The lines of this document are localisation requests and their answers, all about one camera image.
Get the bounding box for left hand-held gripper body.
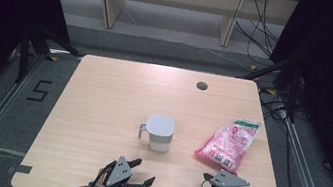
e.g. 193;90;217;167
103;153;150;187

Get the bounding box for pink and white plastic bag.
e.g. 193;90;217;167
192;112;262;178

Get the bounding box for white plastic mug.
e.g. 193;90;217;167
135;111;178;155

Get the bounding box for black metal stand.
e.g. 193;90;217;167
231;48;307;124
13;19;88;94

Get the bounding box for tangled black floor cables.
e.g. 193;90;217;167
257;87;294;125

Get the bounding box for bundle of black cables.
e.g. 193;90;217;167
229;0;287;68

